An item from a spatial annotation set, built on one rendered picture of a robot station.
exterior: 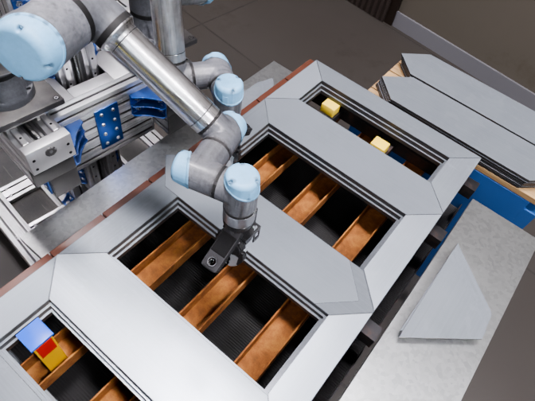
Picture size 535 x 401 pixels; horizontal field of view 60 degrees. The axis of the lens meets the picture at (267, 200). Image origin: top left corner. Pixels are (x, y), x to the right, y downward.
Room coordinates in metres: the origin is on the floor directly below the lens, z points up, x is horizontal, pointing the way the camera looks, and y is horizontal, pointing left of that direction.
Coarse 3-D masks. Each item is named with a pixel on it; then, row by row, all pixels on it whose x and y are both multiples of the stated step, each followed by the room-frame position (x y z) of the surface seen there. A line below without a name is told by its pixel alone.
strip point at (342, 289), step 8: (344, 272) 0.66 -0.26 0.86; (352, 272) 0.66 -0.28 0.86; (336, 280) 0.63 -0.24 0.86; (344, 280) 0.63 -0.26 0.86; (352, 280) 0.64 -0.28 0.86; (328, 288) 0.60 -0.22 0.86; (336, 288) 0.60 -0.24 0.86; (344, 288) 0.61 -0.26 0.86; (352, 288) 0.61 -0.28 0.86; (320, 296) 0.57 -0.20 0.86; (328, 296) 0.57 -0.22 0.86; (336, 296) 0.58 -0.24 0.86; (344, 296) 0.58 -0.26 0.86; (352, 296) 0.59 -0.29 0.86
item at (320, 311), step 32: (384, 128) 1.32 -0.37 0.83; (320, 160) 1.07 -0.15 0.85; (352, 192) 0.99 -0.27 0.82; (160, 224) 0.70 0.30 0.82; (288, 288) 0.58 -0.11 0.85; (32, 320) 0.34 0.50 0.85; (64, 320) 0.36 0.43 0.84; (320, 320) 0.51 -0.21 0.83; (0, 352) 0.25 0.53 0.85; (96, 352) 0.30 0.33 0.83; (32, 384) 0.20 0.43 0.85; (128, 384) 0.25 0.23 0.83; (256, 384) 0.31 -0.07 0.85
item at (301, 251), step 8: (304, 232) 0.76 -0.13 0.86; (296, 240) 0.73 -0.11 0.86; (304, 240) 0.73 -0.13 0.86; (312, 240) 0.74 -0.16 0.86; (320, 240) 0.74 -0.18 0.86; (288, 248) 0.69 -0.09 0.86; (296, 248) 0.70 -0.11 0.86; (304, 248) 0.70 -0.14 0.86; (312, 248) 0.71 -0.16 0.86; (320, 248) 0.72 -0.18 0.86; (280, 256) 0.66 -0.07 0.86; (288, 256) 0.67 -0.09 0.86; (296, 256) 0.67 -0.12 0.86; (304, 256) 0.68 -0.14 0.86; (312, 256) 0.68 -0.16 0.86; (272, 264) 0.63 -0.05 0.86; (280, 264) 0.64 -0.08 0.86; (288, 264) 0.64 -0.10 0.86; (296, 264) 0.65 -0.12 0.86; (304, 264) 0.65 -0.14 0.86; (280, 272) 0.61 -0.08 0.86; (288, 272) 0.62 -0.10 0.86; (296, 272) 0.62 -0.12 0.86; (288, 280) 0.59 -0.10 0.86
